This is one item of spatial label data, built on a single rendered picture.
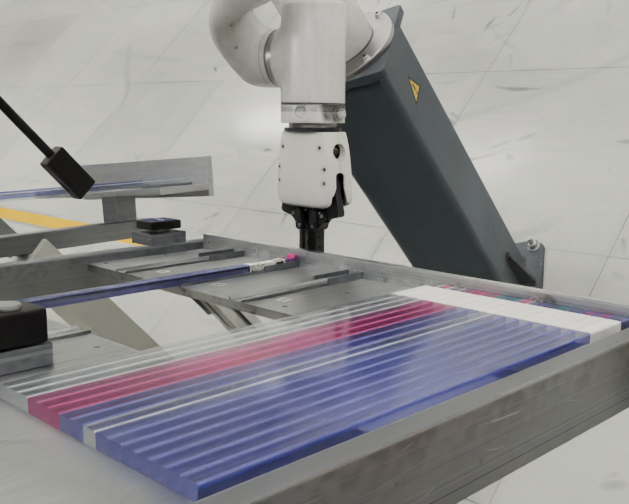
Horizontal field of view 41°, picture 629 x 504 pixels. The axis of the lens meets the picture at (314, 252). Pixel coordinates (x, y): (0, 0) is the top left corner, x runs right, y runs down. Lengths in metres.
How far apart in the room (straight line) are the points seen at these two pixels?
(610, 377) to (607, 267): 1.14
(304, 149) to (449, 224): 0.60
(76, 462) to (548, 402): 0.33
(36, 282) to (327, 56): 0.46
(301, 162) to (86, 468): 0.66
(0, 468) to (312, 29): 0.71
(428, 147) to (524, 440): 0.95
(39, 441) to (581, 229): 1.56
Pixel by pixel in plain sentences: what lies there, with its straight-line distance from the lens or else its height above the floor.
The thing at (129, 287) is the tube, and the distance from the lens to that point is 0.93.
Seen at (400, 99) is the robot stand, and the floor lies 0.62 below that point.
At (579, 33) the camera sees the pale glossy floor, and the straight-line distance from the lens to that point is 2.50.
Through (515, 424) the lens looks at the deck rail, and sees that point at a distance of 0.61.
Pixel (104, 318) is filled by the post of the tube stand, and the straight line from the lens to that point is 1.41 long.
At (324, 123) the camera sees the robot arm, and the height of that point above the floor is 0.83.
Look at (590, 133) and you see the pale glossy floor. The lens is 2.16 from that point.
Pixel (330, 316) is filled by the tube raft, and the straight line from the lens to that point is 0.78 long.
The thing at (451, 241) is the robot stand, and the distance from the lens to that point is 1.66.
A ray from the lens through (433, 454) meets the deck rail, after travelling 0.53.
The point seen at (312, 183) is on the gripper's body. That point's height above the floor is 0.79.
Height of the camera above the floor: 1.38
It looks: 37 degrees down
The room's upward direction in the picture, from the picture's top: 38 degrees counter-clockwise
